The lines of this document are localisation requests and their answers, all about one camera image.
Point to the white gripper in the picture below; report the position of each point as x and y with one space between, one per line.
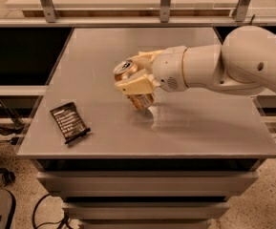
168 68

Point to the orange soda can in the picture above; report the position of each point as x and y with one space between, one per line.
124 70

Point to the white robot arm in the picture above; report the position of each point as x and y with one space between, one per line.
245 63

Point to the black snack packet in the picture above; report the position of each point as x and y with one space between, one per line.
69 122

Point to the grey cabinet with drawers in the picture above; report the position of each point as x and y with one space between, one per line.
173 166

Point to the office chair base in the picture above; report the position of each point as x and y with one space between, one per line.
8 177

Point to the middle metal railing post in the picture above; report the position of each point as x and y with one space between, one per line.
164 10

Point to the metal railing post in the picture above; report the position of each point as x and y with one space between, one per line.
240 12
164 10
48 10

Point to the left metal railing post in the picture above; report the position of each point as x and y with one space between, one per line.
48 10

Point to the right metal railing post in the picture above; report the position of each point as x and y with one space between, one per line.
240 12

